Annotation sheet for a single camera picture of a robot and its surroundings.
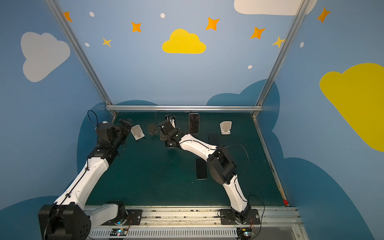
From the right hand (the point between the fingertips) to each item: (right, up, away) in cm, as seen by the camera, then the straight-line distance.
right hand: (168, 130), depth 92 cm
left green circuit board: (-20, -49, -21) cm, 57 cm away
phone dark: (+21, -24, -2) cm, 32 cm away
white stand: (+39, +1, +15) cm, 42 cm away
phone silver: (+16, +5, +10) cm, 20 cm away
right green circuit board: (+41, -50, -20) cm, 67 cm away
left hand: (-18, +4, -12) cm, 22 cm away
